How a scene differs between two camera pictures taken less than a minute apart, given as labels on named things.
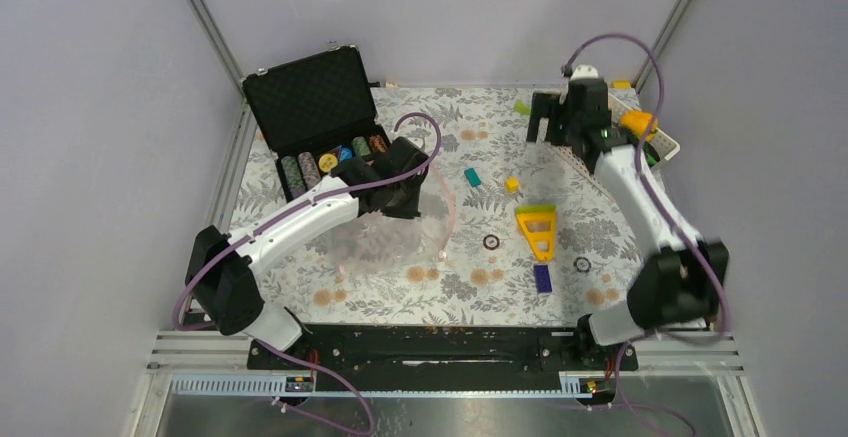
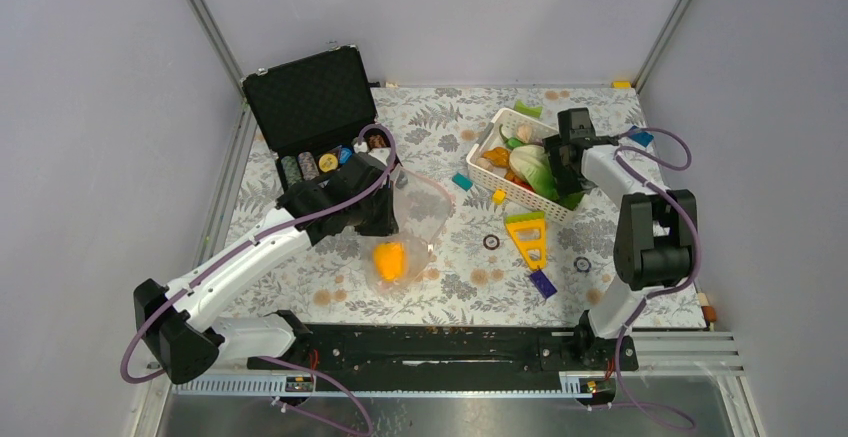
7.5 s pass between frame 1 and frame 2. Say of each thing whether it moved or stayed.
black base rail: stayed
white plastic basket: moved
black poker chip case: stayed
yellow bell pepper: moved
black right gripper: moved
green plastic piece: stayed
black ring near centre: stayed
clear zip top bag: moved
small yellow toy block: moved
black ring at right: stayed
